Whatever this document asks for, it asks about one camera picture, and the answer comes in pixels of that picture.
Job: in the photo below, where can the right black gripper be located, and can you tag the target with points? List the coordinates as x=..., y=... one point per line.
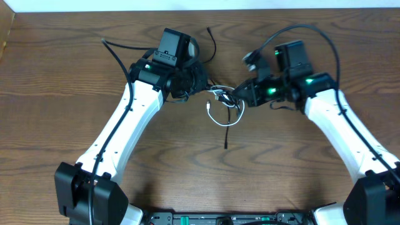
x=255, y=98

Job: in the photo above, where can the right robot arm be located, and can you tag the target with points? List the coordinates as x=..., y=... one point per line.
x=374, y=198

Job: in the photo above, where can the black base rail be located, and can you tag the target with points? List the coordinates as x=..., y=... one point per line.
x=177, y=218

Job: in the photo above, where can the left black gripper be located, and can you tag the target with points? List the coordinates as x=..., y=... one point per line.
x=190, y=82

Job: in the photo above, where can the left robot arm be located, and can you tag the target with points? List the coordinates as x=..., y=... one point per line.
x=88, y=191

